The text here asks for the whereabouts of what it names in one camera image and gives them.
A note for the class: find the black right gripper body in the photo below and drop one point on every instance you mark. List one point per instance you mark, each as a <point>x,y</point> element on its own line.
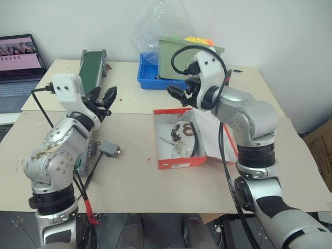
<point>190,97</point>

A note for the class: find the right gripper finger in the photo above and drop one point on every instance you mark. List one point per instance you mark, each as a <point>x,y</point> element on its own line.
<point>192,83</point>
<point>176,93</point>

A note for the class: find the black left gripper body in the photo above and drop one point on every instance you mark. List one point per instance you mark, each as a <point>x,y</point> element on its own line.
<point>101,112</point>

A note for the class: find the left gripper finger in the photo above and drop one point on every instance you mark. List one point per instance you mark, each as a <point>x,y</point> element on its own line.
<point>93,95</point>
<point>109,96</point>

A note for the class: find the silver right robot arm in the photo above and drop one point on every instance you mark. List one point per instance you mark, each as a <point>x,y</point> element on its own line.
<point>255,122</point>

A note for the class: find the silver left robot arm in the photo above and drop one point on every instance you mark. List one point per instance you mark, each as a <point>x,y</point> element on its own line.
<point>55,163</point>

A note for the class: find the orange shoebox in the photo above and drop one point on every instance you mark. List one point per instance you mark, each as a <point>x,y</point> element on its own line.
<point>181,162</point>

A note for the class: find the green mini conveyor belt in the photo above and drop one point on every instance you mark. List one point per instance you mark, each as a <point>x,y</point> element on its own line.
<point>90,68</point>

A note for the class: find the green cardboard box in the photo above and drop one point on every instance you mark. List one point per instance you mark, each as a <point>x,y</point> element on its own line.
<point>168,61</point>

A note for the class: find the blue plastic bin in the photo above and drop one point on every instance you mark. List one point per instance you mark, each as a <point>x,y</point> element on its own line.
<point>149,75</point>

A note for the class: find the small grey metal box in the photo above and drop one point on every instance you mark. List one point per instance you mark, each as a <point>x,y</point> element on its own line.
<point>109,149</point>

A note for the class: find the white shoe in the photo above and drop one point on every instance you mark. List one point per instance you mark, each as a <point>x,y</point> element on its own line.
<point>182,145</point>

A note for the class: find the clear plastic bag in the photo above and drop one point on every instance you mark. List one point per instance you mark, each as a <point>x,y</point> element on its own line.
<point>155,28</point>

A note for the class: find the open laptop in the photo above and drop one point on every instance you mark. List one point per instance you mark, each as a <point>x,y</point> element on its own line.
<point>18,64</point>

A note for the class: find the dark rounded shape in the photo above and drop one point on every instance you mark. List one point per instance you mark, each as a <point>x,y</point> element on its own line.
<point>193,232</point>

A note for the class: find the brown cardboard box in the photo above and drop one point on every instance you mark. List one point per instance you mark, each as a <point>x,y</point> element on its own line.
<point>320,147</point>

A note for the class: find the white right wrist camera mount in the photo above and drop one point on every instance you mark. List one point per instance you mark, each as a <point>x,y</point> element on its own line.
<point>207,71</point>

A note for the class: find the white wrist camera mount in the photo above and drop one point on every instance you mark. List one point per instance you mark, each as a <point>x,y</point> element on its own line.
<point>207,71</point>
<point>68,89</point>

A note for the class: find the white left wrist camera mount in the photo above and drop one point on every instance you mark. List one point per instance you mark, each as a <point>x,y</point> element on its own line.
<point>68,89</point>

